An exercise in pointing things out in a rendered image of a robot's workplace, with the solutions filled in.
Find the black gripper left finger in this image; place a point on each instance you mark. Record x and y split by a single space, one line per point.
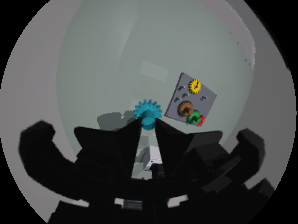
122 143

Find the yellow gear with black stripe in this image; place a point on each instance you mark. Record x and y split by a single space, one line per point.
192 86

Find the brown gear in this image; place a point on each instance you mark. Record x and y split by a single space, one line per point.
185 108

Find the teal gear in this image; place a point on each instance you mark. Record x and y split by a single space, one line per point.
149 113

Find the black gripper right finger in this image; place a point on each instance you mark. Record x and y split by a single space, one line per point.
175 145

